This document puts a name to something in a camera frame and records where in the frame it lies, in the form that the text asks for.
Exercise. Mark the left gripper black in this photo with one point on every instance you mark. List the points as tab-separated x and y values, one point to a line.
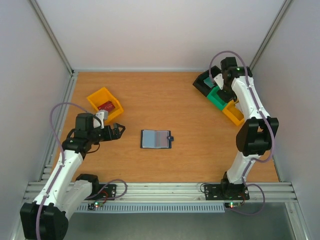
117	135

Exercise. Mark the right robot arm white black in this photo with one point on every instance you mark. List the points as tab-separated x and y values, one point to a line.
257	134

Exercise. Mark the teal card stack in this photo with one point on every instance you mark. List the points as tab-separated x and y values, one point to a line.
209	82

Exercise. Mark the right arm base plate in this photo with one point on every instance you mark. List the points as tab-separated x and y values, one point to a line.
215	192

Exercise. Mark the aluminium frame post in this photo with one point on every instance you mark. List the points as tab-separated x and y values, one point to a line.
45	24
284	8

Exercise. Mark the controller board green led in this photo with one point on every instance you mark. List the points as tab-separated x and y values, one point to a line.
233	205
95	205

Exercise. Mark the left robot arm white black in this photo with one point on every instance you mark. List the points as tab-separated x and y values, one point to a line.
47	216

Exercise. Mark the aluminium frame post right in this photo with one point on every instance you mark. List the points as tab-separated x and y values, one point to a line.
284	8

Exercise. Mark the right controller board green LED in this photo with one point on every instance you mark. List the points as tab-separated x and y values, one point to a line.
233	205

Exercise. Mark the black bin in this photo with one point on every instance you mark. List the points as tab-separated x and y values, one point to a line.
199	81

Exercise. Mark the green bin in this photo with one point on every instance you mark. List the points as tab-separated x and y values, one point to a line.
215	99

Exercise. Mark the blue leather card holder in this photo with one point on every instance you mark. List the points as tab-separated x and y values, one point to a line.
156	139

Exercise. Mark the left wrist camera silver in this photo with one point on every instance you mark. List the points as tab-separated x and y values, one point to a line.
99	119

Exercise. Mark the slotted cable duct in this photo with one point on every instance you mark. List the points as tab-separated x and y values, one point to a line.
135	208

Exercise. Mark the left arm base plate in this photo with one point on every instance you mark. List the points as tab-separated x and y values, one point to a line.
108	192

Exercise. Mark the aluminium frame post left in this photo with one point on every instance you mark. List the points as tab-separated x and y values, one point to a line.
45	24

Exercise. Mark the yellow bin on right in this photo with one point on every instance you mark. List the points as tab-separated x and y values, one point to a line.
233	113

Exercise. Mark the aluminium rail front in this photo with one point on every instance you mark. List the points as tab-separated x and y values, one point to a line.
182	192

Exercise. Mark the left controller board green LED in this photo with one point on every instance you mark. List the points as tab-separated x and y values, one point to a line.
95	205

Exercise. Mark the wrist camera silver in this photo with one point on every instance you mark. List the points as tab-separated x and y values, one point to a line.
99	119
218	79

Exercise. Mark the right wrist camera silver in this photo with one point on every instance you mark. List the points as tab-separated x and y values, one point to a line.
218	79

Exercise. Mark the yellow bin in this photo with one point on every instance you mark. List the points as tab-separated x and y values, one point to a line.
233	113
102	99

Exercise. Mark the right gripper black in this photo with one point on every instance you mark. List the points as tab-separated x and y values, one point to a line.
223	94

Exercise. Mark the yellow bin on left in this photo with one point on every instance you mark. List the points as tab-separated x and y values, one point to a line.
102	99

